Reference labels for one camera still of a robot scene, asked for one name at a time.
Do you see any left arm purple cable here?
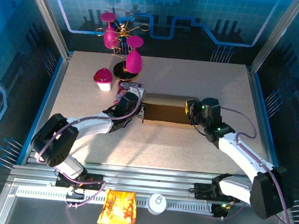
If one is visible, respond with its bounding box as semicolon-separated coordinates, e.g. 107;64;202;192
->
32;80;143;215

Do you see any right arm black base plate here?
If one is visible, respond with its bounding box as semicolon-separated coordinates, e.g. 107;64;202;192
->
191;181;243;204

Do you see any white tin can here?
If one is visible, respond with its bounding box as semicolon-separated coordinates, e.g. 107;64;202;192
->
146;192;169;217

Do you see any purple candy bag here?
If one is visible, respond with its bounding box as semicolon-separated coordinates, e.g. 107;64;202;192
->
113;80;143;108

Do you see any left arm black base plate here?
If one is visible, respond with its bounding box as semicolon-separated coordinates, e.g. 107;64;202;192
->
55;169;106;192

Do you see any pink glitter wine glass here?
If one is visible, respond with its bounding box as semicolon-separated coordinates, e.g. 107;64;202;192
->
97;11;123;51
123;34;146;75

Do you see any aluminium frame cross rail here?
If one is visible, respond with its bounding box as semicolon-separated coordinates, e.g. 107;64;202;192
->
7;154;292;209

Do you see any aluminium frame post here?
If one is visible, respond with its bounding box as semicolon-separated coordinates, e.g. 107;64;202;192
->
248;0;299;76
16;0;77;58

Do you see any white black cable connector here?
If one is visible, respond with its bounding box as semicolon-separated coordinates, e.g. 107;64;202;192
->
65;188;86;201

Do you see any brown cardboard paper box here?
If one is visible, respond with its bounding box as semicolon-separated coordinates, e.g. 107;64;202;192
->
140;91;200;129

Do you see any white cup pink lid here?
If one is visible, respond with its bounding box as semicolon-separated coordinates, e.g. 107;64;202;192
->
92;67;114;93

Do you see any yellow orange snack bag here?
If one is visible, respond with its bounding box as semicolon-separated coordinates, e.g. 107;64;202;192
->
96;187;140;224

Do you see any aluminium frame side rail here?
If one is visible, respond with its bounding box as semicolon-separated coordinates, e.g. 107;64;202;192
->
238;66;288;171
20;50;74;168

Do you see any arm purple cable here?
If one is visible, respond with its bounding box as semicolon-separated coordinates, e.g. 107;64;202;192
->
32;80;143;215
209;105;299;224

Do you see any black circuit board green light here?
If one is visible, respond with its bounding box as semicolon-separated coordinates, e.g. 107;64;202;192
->
210;200;236;220

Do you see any gold wire glass rack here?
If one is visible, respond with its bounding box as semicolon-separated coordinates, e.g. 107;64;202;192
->
91;9;152;82

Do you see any white slotted cable duct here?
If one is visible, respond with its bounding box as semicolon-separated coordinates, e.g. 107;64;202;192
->
15;187;216;216

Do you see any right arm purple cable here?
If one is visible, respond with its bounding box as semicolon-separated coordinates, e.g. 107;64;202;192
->
209;105;299;224

